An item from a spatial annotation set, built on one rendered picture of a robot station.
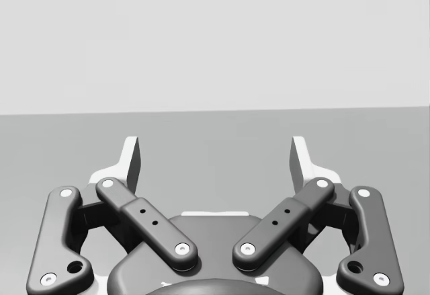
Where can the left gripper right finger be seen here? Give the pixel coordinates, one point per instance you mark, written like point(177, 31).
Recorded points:
point(282, 222)

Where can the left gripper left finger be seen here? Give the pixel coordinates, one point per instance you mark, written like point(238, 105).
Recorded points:
point(148, 222)

